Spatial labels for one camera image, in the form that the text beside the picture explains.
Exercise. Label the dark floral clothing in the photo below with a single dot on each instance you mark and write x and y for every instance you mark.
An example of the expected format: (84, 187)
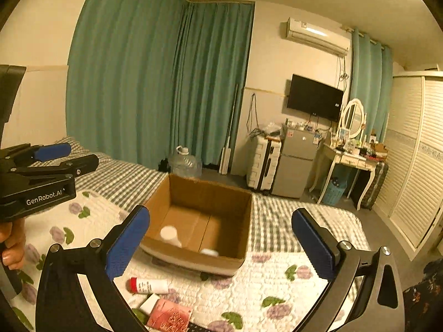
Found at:
(424, 301)

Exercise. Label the white round bottle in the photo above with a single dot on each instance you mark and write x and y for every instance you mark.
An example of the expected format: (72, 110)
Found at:
(169, 234)

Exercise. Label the red patterned packet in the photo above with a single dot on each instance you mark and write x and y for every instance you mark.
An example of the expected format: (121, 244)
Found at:
(171, 314)

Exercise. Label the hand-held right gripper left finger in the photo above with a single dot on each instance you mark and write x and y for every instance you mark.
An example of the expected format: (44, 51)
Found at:
(128, 242)

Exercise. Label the white air conditioner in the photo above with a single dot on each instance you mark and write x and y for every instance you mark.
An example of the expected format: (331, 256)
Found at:
(316, 36)

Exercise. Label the black wall television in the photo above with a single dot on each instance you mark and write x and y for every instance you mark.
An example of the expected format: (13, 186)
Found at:
(313, 97)

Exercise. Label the clear plastic bag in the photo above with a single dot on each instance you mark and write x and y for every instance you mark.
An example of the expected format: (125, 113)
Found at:
(270, 128)

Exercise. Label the white dressing table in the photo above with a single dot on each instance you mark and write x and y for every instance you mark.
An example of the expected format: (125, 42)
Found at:
(349, 160)

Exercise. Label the narrow green window curtain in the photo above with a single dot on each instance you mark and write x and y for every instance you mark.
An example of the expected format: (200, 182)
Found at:
(370, 83)

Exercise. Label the group of cosmetic items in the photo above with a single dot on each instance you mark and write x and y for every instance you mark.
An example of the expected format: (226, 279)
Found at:
(360, 147)

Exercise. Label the person's left hand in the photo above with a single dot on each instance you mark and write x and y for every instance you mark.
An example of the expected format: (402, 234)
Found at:
(14, 245)

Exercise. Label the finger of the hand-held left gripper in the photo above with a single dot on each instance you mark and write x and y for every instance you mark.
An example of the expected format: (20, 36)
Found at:
(53, 151)
(81, 165)

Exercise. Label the white oval vanity mirror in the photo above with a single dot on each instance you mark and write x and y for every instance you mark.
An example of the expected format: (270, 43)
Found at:
(353, 119)

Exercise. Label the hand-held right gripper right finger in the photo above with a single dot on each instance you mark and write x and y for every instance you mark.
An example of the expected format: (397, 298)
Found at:
(313, 245)

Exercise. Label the black remote control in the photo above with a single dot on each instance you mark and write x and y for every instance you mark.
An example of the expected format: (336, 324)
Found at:
(198, 328)

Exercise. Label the green corner curtain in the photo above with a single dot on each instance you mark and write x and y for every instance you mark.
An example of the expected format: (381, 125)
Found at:
(214, 83)

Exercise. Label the dark checked suitcase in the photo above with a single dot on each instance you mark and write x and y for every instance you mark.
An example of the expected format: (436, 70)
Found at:
(379, 186)

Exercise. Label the small white container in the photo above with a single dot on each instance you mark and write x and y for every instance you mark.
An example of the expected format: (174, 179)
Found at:
(209, 252)

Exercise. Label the group of small fridge-top items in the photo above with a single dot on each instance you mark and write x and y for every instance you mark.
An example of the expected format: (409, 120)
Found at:
(304, 127)

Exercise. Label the clear large water bottle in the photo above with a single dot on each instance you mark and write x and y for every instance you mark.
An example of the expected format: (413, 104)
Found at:
(185, 164)

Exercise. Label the wide green curtain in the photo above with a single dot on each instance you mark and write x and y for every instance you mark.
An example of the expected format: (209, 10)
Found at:
(121, 76)

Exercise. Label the grey two-door fridge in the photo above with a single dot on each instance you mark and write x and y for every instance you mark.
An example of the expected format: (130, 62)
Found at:
(294, 166)

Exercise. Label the brown cardboard box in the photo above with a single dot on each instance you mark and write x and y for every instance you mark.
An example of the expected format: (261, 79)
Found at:
(193, 214)

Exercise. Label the white mop with pole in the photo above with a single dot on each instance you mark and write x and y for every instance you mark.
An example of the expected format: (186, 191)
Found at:
(225, 159)

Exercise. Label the green checked bedsheet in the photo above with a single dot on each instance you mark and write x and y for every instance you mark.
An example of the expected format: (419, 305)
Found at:
(277, 214)

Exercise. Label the white tube with red cap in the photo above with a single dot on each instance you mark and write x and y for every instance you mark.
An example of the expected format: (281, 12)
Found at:
(148, 286)

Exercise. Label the blue woven basket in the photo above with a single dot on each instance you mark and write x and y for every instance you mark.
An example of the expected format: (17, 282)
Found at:
(333, 193)

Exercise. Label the white louvred wardrobe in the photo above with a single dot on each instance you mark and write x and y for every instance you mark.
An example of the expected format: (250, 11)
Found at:
(412, 159)

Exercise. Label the white ribbed suitcase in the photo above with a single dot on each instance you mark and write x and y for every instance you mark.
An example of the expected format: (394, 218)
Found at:
(261, 162)

